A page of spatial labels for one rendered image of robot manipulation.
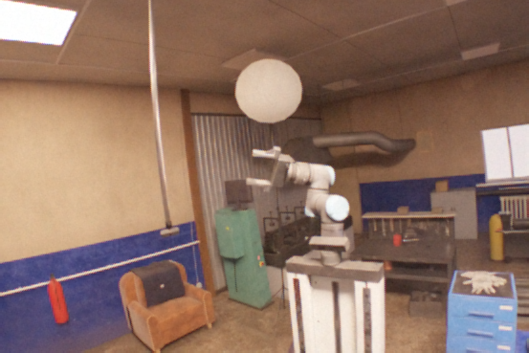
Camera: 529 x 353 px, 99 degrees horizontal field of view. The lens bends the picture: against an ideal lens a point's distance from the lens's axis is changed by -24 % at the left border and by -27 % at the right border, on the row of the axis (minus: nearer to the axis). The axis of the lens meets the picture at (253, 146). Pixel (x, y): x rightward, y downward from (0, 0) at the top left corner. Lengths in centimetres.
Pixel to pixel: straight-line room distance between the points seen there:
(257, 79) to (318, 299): 243
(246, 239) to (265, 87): 208
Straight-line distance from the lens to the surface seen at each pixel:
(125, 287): 392
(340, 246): 94
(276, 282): 460
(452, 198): 654
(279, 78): 311
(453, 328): 202
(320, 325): 118
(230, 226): 395
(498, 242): 555
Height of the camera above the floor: 215
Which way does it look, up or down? 3 degrees up
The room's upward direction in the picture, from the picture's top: 7 degrees counter-clockwise
